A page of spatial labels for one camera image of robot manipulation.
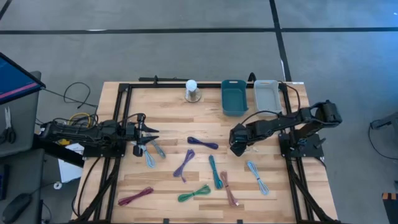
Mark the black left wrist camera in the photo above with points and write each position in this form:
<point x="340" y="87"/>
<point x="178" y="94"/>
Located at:
<point x="137" y="151"/>

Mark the teal plastic bin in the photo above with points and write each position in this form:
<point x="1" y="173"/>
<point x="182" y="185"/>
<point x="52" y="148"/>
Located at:
<point x="234" y="102"/>

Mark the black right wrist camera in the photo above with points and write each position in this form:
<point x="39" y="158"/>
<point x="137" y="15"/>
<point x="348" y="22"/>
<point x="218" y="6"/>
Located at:
<point x="238" y="150"/>

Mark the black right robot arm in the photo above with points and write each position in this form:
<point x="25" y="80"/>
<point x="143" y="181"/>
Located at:
<point x="280" y="123"/>

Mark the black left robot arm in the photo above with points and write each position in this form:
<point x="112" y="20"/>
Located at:
<point x="77" y="133"/>

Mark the orange black object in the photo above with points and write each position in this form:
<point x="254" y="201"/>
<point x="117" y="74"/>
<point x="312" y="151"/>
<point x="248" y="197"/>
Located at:
<point x="390" y="208"/>

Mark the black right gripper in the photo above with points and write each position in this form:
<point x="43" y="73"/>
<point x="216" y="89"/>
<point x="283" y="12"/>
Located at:
<point x="239" y="133"/>

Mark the white paper sheet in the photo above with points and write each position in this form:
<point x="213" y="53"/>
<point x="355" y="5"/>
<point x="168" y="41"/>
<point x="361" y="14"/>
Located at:
<point x="68" y="171"/>

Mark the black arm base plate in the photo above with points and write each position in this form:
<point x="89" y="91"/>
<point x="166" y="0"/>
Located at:
<point x="102" y="152"/>
<point x="311" y="151"/>

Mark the white plastic bin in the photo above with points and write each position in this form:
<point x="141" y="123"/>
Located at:
<point x="267" y="96"/>

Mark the black computer mouse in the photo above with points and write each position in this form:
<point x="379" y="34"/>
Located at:
<point x="15" y="208"/>

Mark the grey chair base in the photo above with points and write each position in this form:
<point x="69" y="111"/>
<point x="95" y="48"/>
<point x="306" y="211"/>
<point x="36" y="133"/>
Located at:
<point x="388" y="121"/>

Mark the black flat bar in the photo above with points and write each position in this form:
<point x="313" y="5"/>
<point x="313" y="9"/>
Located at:
<point x="62" y="154"/>

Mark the white bulb table lamp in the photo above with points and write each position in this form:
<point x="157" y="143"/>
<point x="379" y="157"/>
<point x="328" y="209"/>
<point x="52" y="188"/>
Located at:
<point x="191" y="85"/>

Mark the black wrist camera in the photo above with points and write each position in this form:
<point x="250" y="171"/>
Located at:
<point x="137" y="151"/>
<point x="238" y="150"/>

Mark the computer monitor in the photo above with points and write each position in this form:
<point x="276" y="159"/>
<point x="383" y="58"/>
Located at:
<point x="15" y="81"/>

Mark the black aluminium table frame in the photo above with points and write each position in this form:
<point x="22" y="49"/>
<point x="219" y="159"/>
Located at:
<point x="161" y="85"/>

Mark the grey desk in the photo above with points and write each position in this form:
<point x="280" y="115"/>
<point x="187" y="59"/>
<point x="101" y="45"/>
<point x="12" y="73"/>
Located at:
<point x="21" y="130"/>

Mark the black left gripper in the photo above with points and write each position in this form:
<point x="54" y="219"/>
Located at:
<point x="132" y="132"/>

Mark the dark rectangular device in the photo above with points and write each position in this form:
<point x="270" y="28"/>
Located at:
<point x="3" y="182"/>

